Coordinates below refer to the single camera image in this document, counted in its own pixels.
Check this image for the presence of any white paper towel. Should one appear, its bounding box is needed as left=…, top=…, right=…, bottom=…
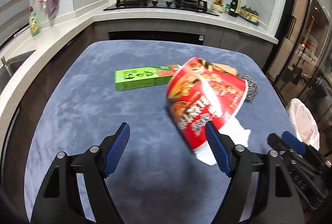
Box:
left=194, top=117, right=251, bottom=166

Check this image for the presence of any steel wool scrubber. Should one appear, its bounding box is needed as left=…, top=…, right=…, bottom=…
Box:
left=237, top=74, right=259, bottom=102

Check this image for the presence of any red instant noodle bowl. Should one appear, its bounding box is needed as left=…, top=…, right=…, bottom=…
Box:
left=166, top=57, right=248, bottom=151

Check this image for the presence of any white lined trash bin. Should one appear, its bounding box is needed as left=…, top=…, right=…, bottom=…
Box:
left=286, top=98, right=320, bottom=151

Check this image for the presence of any steel kitchen sink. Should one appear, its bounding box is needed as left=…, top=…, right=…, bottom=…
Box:
left=0, top=50, right=35, bottom=93

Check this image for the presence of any white kitchen countertop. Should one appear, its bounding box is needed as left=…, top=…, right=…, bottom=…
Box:
left=0, top=0, right=279, bottom=146

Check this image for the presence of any blue grey table mat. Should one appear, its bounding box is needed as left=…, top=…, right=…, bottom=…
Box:
left=24, top=41, right=293, bottom=223

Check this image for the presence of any yellow foam net sleeve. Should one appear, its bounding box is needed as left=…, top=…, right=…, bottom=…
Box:
left=212, top=63, right=238, bottom=76

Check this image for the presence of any green wasabi box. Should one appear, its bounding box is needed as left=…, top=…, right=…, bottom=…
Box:
left=115, top=64, right=181, bottom=91

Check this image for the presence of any seasoning jar set on tray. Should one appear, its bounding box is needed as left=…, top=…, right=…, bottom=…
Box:
left=239, top=5, right=259, bottom=26

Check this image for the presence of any chrome faucet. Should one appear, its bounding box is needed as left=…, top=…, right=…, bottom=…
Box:
left=1, top=56, right=7, bottom=69

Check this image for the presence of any green dish soap bottle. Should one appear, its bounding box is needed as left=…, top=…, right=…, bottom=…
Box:
left=29, top=6, right=40, bottom=37

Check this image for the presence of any dark soy sauce bottle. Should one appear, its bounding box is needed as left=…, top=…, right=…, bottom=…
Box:
left=228, top=0, right=242, bottom=17

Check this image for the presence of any small green cap jar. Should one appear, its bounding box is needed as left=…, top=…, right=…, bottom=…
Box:
left=225, top=4, right=230, bottom=14

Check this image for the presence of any small garlic bowl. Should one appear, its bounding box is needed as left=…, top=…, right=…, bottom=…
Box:
left=210, top=3, right=224, bottom=13

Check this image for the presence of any black gas stove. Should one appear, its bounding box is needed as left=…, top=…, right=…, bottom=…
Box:
left=104, top=0, right=219, bottom=16

